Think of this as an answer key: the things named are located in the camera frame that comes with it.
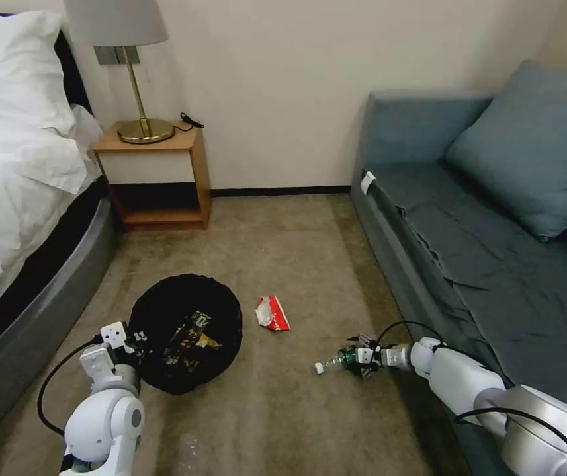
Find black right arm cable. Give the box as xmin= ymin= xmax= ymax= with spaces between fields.
xmin=453 ymin=405 xmax=567 ymax=476

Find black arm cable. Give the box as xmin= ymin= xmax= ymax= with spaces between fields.
xmin=38 ymin=336 xmax=111 ymax=438
xmin=453 ymin=405 xmax=567 ymax=476

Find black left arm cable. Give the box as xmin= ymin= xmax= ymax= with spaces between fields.
xmin=38 ymin=336 xmax=111 ymax=438

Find grey wall plate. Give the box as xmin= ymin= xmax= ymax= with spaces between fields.
xmin=94 ymin=45 xmax=143 ymax=66

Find clear plastic bottle green label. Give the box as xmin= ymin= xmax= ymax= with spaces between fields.
xmin=314 ymin=346 xmax=361 ymax=376

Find red white paper packet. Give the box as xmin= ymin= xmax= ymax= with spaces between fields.
xmin=255 ymin=295 xmax=293 ymax=334

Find wooden nightstand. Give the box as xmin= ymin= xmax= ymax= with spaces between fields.
xmin=92 ymin=118 xmax=213 ymax=233

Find black headboard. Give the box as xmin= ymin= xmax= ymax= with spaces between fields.
xmin=54 ymin=27 xmax=97 ymax=119

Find grey bed base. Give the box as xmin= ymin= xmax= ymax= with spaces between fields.
xmin=0 ymin=194 xmax=121 ymax=433

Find black round trash bin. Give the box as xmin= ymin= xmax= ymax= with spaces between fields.
xmin=128 ymin=274 xmax=244 ymax=396

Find white pillow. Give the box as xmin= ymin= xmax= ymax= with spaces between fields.
xmin=0 ymin=9 xmax=79 ymax=165

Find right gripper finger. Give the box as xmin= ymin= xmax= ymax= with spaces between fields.
xmin=348 ymin=360 xmax=379 ymax=381
xmin=345 ymin=332 xmax=378 ymax=351

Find dark snack wrapper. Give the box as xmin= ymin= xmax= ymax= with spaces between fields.
xmin=163 ymin=309 xmax=226 ymax=372

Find black lamp cord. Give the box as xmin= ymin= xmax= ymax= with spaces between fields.
xmin=172 ymin=111 xmax=206 ymax=134

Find blue grey cushion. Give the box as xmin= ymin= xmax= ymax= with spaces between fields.
xmin=443 ymin=59 xmax=567 ymax=240

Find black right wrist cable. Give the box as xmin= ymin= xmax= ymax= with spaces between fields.
xmin=374 ymin=320 xmax=447 ymax=351

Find blue grey sofa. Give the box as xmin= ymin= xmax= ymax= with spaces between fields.
xmin=349 ymin=89 xmax=567 ymax=476

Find brass table lamp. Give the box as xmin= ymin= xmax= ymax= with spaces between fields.
xmin=62 ymin=0 xmax=177 ymax=145

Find white duvet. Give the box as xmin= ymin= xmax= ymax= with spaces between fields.
xmin=0 ymin=101 xmax=107 ymax=350

